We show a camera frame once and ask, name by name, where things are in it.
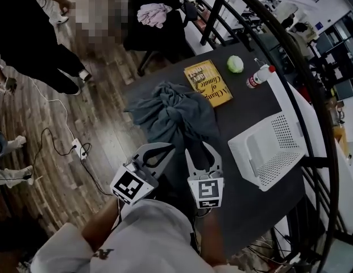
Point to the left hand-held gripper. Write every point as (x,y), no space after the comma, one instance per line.
(130,185)

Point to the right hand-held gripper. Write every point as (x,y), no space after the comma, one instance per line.
(206,190)

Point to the grey clothes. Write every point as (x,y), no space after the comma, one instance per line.
(179,109)

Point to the white perforated laundry basket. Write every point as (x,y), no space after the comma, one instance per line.
(278,163)

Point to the person's right forearm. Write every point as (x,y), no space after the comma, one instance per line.
(211,235)

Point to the person's left forearm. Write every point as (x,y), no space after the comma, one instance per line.
(101,229)

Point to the white power strip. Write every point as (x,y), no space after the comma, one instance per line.
(79,149)

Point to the person's white shirt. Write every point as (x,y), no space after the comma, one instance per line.
(147,237)

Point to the yellow book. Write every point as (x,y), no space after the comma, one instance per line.
(207,81)

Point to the plastic water bottle red cap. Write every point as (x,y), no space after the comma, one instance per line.
(257,78)

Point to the green cabbage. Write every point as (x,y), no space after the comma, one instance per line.
(235,64)

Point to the black office chair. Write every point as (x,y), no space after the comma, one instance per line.
(165,38)

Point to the black curved railing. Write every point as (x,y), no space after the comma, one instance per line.
(328,141)

